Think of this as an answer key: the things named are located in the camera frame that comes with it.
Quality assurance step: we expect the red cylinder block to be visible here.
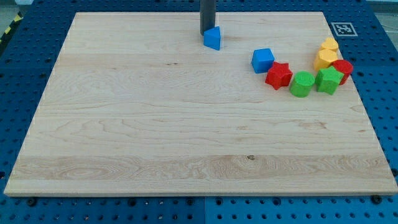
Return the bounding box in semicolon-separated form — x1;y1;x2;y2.
332;59;353;85

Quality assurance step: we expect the yellow heart block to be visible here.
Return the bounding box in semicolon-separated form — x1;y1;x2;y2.
319;37;339;52

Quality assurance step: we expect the green star block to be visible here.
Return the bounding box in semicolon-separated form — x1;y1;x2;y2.
315;66;344;95

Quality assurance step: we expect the wooden board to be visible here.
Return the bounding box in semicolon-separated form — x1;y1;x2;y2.
4;12;397;197

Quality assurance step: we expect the blue triangle block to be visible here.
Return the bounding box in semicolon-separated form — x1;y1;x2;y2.
203;26;221;50

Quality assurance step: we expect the white fiducial marker tag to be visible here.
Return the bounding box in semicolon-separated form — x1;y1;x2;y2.
331;22;358;37

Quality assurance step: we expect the blue cube block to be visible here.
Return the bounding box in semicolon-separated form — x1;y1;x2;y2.
251;49;275;73

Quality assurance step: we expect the red star block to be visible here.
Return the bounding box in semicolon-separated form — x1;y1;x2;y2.
265;62;293;90

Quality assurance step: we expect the green cylinder block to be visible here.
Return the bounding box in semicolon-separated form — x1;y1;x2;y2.
289;71;315;98

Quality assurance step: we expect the yellow hexagon block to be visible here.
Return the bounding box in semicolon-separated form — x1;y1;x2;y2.
313;49;338;72

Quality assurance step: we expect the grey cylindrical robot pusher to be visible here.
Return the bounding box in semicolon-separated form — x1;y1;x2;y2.
200;0;216;35

